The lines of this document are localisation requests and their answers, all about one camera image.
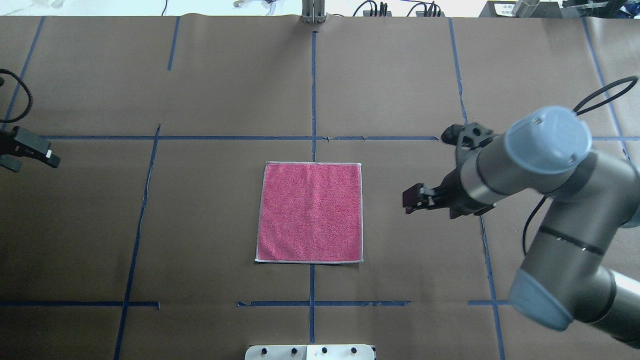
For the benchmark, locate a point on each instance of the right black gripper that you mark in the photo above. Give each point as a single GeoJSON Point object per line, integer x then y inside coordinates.
{"type": "Point", "coordinates": [464, 200]}

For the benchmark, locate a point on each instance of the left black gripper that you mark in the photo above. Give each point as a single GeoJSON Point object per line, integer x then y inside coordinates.
{"type": "Point", "coordinates": [24, 144]}

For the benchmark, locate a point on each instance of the pink and grey towel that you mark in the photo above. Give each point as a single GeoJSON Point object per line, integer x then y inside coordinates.
{"type": "Point", "coordinates": [311, 213]}

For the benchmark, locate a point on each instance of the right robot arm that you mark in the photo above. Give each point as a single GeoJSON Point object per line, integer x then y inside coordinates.
{"type": "Point", "coordinates": [593, 194]}

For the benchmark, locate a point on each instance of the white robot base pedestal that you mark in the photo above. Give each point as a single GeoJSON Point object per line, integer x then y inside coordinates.
{"type": "Point", "coordinates": [311, 352]}

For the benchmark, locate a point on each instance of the aluminium frame post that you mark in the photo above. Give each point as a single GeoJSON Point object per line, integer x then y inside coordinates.
{"type": "Point", "coordinates": [313, 11]}

